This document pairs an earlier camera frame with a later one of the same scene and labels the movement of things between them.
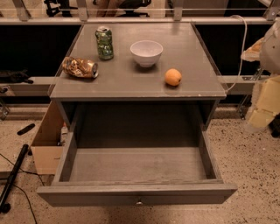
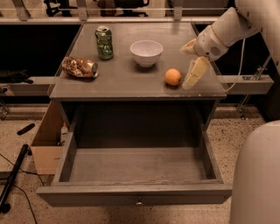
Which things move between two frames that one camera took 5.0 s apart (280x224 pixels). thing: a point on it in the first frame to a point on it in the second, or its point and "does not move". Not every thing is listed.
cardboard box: [46, 146] does not move
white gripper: [271, 51] to [207, 44]
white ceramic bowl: [146, 52] does not move
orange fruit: [172, 77] does not move
